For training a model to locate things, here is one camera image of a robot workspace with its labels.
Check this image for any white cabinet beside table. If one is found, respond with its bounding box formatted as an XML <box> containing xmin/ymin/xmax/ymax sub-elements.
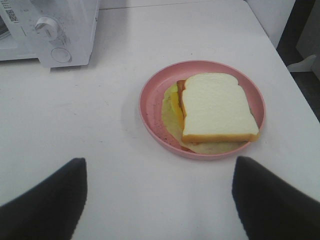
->
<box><xmin>287</xmin><ymin>0</ymin><xmax>320</xmax><ymax>79</ymax></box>

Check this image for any round white door button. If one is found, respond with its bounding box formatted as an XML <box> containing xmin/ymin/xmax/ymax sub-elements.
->
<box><xmin>51</xmin><ymin>47</ymin><xmax>72</xmax><ymax>63</ymax></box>

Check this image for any white timer knob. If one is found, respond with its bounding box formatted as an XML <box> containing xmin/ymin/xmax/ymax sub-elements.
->
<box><xmin>34</xmin><ymin>16</ymin><xmax>63</xmax><ymax>41</ymax></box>

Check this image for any sandwich with lettuce and cheese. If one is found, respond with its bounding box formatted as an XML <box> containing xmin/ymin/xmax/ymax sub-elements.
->
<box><xmin>161</xmin><ymin>72</ymin><xmax>260</xmax><ymax>155</ymax></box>

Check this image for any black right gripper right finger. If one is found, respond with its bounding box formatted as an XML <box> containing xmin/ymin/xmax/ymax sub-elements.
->
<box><xmin>231</xmin><ymin>156</ymin><xmax>320</xmax><ymax>240</ymax></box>

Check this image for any white microwave oven body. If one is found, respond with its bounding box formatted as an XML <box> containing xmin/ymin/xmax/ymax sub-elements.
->
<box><xmin>0</xmin><ymin>0</ymin><xmax>100</xmax><ymax>68</ymax></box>

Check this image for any pink round plate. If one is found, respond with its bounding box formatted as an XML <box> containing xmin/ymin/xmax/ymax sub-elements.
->
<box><xmin>139</xmin><ymin>60</ymin><xmax>266</xmax><ymax>161</ymax></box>

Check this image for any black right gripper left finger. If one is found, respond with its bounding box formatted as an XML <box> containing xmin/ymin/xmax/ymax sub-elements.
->
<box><xmin>0</xmin><ymin>158</ymin><xmax>88</xmax><ymax>240</ymax></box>

